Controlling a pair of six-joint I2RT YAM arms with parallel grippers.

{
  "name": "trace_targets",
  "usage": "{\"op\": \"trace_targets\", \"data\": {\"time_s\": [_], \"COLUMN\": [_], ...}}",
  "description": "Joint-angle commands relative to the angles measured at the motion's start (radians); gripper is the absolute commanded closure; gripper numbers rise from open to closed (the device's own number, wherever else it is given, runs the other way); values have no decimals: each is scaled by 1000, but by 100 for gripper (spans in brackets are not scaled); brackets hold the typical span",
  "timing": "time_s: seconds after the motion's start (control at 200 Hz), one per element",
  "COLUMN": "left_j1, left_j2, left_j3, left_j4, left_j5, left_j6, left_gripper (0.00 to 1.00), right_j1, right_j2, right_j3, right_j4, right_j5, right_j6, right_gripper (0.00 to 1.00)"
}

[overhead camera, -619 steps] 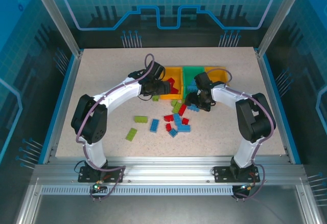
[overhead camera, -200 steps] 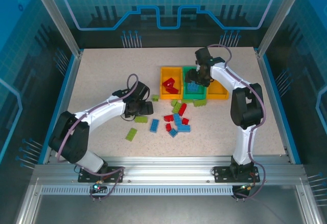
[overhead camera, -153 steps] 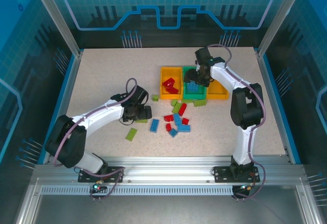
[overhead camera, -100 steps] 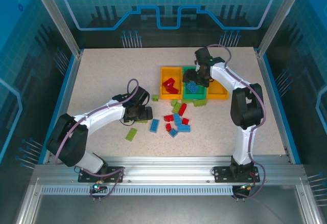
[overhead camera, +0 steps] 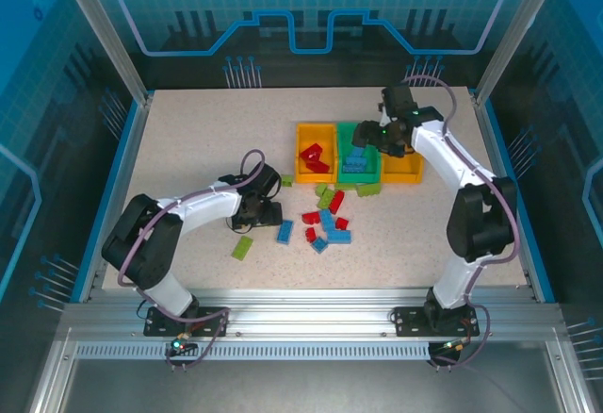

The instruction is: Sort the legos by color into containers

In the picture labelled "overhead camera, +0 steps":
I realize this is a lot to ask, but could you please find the yellow plastic bin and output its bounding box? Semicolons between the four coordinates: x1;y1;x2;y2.
294;122;339;185
380;146;424;185

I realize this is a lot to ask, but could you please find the green plastic bin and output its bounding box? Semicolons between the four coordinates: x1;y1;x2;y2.
334;122;383;185

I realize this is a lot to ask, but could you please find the power connector with green light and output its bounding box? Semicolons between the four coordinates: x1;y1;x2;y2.
170;335;198;356

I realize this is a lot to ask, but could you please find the grey metal lower shelf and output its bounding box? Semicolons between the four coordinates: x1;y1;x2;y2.
60;359;566;413

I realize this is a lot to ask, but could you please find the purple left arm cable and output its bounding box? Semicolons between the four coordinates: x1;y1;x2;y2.
117;148;268;372

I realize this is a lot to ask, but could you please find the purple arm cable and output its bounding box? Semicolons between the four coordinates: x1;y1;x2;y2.
404;73;522;372
117;148;268;372

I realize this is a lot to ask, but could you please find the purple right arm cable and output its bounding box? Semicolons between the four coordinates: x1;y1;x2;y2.
404;73;522;372

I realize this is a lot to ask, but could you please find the aluminium mounting rail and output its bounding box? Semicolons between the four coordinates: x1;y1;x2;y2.
58;288;564;344

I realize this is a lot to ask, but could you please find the aluminium side rail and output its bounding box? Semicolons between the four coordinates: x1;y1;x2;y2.
470;90;541;301
77;94;155;304

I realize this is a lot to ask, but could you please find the slotted grey cable duct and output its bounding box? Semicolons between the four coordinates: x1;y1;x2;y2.
73;342;432;362

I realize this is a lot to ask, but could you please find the aluminium frame post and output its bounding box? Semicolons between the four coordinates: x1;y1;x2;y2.
473;0;569;106
51;0;155;106

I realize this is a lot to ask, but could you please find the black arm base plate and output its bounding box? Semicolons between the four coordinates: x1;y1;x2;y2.
143;306;231;339
393;306;481;338

